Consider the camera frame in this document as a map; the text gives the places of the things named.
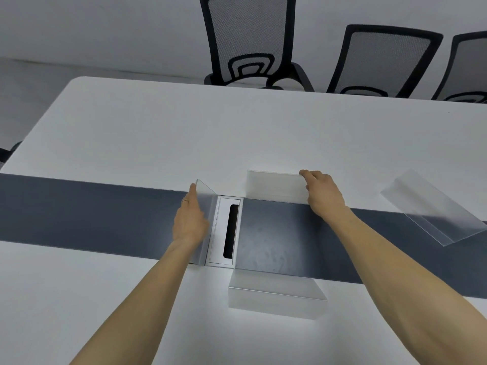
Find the person's left forearm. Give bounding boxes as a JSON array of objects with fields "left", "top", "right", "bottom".
[{"left": 69, "top": 239, "right": 200, "bottom": 365}]

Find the black mesh office chair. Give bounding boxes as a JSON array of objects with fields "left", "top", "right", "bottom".
[
  {"left": 199, "top": 0, "right": 316, "bottom": 93},
  {"left": 431, "top": 31, "right": 487, "bottom": 104},
  {"left": 326, "top": 24, "right": 444, "bottom": 99}
]

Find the frosted acrylic angle panel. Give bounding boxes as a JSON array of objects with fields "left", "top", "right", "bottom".
[
  {"left": 247, "top": 170, "right": 309, "bottom": 205},
  {"left": 380, "top": 169, "right": 487, "bottom": 248},
  {"left": 192, "top": 179, "right": 218, "bottom": 266},
  {"left": 228, "top": 268, "right": 328, "bottom": 321}
]

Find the person's right forearm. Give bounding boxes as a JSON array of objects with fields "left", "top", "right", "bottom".
[{"left": 321, "top": 207, "right": 487, "bottom": 365}]

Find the silver table cable box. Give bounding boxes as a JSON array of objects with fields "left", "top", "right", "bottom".
[{"left": 205, "top": 195, "right": 244, "bottom": 267}]

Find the person's left hand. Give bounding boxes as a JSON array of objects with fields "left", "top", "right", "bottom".
[{"left": 172, "top": 182, "right": 211, "bottom": 250}]

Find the person's right hand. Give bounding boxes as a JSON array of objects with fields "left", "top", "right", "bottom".
[{"left": 299, "top": 169, "right": 347, "bottom": 223}]

